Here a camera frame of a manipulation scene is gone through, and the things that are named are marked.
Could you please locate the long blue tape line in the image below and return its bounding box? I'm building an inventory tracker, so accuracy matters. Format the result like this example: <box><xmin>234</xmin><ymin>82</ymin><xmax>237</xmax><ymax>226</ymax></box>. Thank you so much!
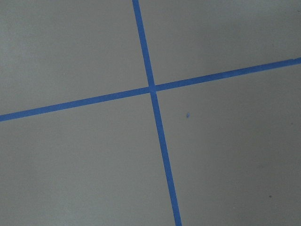
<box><xmin>132</xmin><ymin>0</ymin><xmax>182</xmax><ymax>226</ymax></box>

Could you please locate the crossing blue tape line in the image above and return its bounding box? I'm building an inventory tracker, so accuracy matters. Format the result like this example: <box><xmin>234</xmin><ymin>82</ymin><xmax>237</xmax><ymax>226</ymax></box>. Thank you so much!
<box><xmin>0</xmin><ymin>58</ymin><xmax>301</xmax><ymax>122</ymax></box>

